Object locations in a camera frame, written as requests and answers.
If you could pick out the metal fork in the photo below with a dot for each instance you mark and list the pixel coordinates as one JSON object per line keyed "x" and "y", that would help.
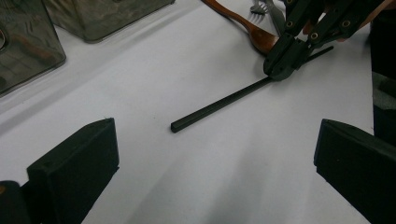
{"x": 257, "y": 9}

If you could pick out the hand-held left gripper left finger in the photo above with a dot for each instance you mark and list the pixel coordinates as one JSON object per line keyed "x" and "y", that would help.
{"x": 71, "y": 174}

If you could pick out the brown wooden spoon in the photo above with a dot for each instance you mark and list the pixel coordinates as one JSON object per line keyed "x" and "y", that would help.
{"x": 264, "y": 40}

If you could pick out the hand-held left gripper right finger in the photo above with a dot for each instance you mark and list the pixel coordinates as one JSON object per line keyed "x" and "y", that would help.
{"x": 358, "y": 168}

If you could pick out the translucent brown plastic bin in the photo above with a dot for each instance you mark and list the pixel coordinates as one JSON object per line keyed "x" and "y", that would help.
{"x": 31, "y": 68}
{"x": 102, "y": 18}

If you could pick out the brown wooden chopstick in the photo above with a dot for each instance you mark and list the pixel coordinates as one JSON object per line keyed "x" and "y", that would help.
{"x": 34, "y": 46}

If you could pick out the black chopstick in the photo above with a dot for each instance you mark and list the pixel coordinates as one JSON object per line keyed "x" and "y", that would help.
{"x": 218, "y": 105}

